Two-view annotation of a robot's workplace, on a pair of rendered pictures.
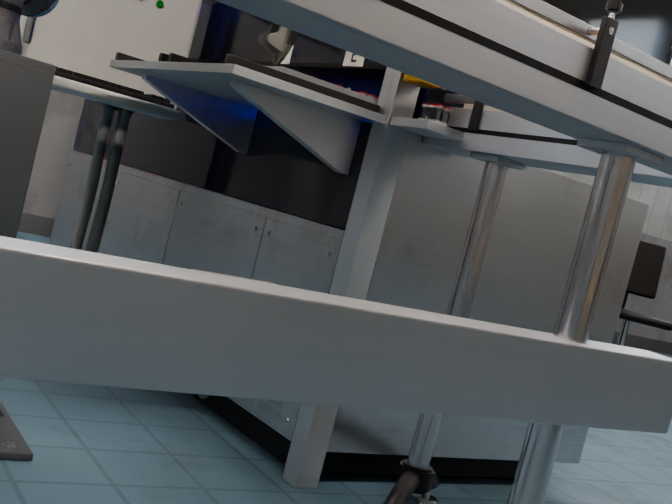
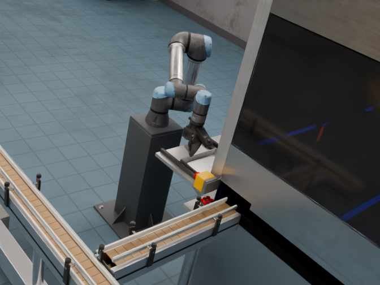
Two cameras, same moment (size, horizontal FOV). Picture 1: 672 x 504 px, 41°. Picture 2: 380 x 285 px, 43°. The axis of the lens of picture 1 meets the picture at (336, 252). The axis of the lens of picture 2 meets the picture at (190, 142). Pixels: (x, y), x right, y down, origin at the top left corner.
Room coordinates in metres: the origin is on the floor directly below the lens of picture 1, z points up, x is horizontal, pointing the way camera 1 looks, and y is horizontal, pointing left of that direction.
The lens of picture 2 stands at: (1.47, -1.86, 2.21)
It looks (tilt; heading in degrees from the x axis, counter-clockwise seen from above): 29 degrees down; 77
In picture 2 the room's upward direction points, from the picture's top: 14 degrees clockwise
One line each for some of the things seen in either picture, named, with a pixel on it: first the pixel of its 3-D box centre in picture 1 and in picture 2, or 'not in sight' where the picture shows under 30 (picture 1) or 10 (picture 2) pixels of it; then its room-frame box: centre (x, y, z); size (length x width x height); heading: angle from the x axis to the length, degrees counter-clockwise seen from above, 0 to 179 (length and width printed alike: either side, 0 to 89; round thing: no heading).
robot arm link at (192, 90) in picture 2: not in sight; (197, 93); (1.95, 0.34, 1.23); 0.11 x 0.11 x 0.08; 89
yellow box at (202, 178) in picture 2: (427, 69); (204, 182); (1.99, -0.10, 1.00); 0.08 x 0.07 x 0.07; 126
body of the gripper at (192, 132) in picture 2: not in sight; (194, 129); (1.96, 0.25, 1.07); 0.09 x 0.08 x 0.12; 126
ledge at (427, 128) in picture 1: (431, 130); (202, 209); (2.00, -0.14, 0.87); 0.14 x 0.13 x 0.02; 126
